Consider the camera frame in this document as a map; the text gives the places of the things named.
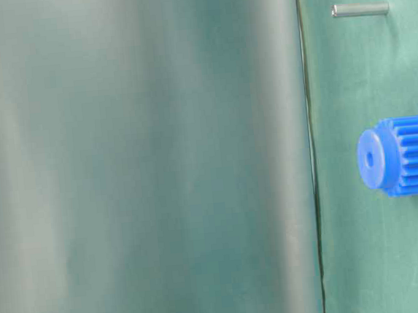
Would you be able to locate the grey metal shaft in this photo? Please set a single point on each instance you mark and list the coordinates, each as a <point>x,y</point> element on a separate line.
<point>359,10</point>

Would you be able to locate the small blue plastic gear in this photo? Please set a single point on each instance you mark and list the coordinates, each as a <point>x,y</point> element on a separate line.
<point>387,156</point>

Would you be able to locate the green cloth mat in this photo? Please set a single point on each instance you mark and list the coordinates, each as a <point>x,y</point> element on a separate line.
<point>361,70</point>

